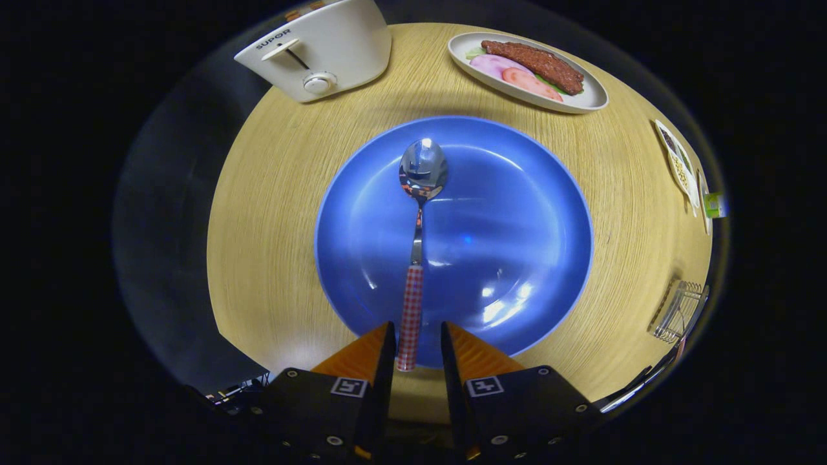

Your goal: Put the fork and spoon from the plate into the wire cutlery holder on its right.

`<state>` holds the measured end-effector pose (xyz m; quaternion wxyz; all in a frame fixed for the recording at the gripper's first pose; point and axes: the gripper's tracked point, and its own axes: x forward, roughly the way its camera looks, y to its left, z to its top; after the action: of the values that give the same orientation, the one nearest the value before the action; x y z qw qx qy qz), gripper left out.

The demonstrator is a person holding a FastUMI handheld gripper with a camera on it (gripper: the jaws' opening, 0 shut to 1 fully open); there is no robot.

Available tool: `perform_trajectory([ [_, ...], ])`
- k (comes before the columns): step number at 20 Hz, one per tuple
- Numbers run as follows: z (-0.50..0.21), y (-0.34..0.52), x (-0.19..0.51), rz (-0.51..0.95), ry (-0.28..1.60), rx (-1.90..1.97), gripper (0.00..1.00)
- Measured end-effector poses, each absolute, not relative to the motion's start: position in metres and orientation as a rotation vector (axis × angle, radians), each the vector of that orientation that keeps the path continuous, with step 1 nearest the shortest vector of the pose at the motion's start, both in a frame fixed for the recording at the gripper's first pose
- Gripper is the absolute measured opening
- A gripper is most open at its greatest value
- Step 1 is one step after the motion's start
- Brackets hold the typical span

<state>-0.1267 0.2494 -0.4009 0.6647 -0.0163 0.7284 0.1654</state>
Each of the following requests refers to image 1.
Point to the white toaster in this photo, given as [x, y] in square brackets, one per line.
[342, 45]

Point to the white oval food plate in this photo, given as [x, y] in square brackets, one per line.
[581, 100]

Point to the white divided bean dish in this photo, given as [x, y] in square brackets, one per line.
[678, 168]

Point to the blue round plate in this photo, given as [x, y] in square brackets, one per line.
[504, 226]

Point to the brown meat slab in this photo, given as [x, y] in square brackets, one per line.
[536, 61]

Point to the red ham slice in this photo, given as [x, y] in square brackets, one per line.
[526, 81]

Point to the green label bottle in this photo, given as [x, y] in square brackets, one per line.
[716, 205]

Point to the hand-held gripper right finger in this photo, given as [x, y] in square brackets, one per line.
[455, 394]

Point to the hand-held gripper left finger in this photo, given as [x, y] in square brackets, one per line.
[381, 387]

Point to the pink ham slice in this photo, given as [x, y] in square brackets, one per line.
[491, 64]

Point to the green lettuce leaf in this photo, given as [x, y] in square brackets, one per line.
[475, 53]

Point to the small white saucer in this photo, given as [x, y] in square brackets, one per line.
[703, 194]

